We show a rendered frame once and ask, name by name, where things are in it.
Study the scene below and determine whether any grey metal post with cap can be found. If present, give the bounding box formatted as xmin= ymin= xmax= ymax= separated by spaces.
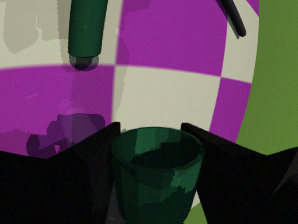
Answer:
xmin=105 ymin=183 xmax=125 ymax=224

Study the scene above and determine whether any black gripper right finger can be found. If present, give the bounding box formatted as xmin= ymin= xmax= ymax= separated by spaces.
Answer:
xmin=181 ymin=123 xmax=298 ymax=224

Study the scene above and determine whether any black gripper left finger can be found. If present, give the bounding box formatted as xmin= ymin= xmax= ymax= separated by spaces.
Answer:
xmin=0 ymin=121 xmax=121 ymax=224

